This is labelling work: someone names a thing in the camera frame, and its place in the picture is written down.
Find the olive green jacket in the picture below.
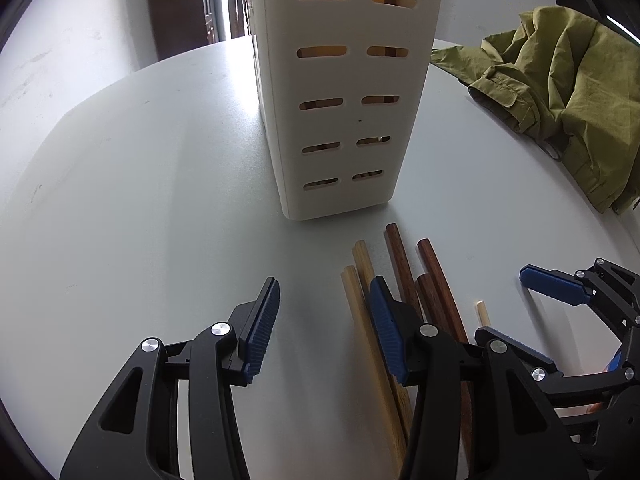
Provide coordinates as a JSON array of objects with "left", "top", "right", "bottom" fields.
[{"left": 430, "top": 5, "right": 640, "bottom": 216}]

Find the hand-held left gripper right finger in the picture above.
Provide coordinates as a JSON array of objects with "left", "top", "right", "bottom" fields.
[{"left": 369, "top": 275, "right": 591, "bottom": 480}]

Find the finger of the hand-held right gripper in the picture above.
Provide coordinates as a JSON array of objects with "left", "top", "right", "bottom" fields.
[
  {"left": 519, "top": 258, "right": 640, "bottom": 334},
  {"left": 474, "top": 326, "right": 634, "bottom": 396}
]

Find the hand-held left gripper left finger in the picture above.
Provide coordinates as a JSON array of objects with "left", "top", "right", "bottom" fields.
[{"left": 59, "top": 276, "right": 281, "bottom": 480}]

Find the dark brown wardrobe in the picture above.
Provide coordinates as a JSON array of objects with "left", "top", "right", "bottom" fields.
[{"left": 145, "top": 0, "right": 216, "bottom": 61}]

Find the cream slotted utensil holder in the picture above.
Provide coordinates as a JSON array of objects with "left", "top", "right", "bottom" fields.
[{"left": 235, "top": 0, "right": 447, "bottom": 222}]

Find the bunch of wooden chopsticks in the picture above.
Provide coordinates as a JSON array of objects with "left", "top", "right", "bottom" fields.
[{"left": 340, "top": 223, "right": 493, "bottom": 480}]

